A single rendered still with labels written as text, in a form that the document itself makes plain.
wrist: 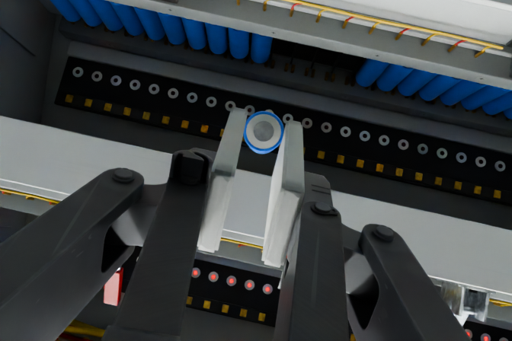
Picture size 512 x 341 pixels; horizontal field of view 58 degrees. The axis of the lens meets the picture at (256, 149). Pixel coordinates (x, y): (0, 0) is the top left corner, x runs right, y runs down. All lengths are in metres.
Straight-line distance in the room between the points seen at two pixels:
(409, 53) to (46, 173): 0.28
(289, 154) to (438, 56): 0.23
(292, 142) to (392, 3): 0.19
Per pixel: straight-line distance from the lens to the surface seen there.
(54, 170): 0.36
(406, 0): 0.35
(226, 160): 0.15
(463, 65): 0.39
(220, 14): 0.37
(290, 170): 0.15
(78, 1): 0.44
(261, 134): 0.20
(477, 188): 0.53
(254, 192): 0.33
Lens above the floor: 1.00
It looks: 9 degrees up
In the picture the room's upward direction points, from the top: 167 degrees counter-clockwise
